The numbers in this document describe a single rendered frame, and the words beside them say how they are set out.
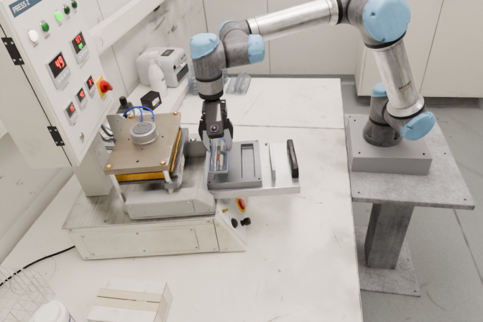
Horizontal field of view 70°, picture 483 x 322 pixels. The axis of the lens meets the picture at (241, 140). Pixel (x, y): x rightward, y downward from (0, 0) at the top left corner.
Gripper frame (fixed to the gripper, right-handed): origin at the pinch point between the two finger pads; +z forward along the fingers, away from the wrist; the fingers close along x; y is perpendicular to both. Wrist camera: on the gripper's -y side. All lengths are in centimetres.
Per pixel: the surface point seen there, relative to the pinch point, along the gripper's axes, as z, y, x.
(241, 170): 4.8, -4.9, -6.5
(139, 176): -0.4, -10.1, 22.9
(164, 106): 25, 71, 34
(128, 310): 21, -39, 25
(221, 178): 6.4, -6.2, -0.1
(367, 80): 79, 180, -112
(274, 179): 7.1, -7.4, -16.6
